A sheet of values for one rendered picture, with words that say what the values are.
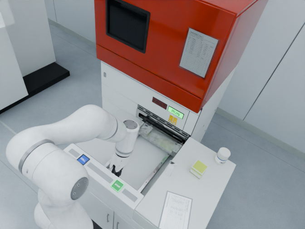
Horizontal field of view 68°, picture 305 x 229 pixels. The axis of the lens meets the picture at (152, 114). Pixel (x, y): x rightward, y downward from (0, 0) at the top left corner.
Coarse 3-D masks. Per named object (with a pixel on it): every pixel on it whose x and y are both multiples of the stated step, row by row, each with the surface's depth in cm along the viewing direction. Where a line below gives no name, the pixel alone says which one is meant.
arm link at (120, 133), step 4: (120, 120) 81; (120, 124) 77; (124, 124) 84; (120, 128) 77; (124, 128) 82; (116, 132) 74; (120, 132) 77; (124, 132) 82; (112, 136) 73; (116, 136) 76; (120, 136) 79; (124, 136) 83; (108, 140) 76; (112, 140) 78; (116, 140) 80; (120, 140) 83
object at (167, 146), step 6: (144, 126) 168; (138, 132) 164; (150, 138) 161; (156, 138) 162; (162, 138) 162; (156, 144) 160; (162, 144) 158; (168, 144) 159; (174, 144) 160; (168, 150) 156; (174, 156) 155
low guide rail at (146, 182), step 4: (176, 144) 164; (168, 156) 156; (164, 160) 153; (160, 164) 151; (156, 168) 148; (152, 172) 146; (156, 172) 147; (152, 176) 144; (148, 180) 142; (144, 184) 139; (140, 188) 137; (144, 188) 140; (140, 192) 136
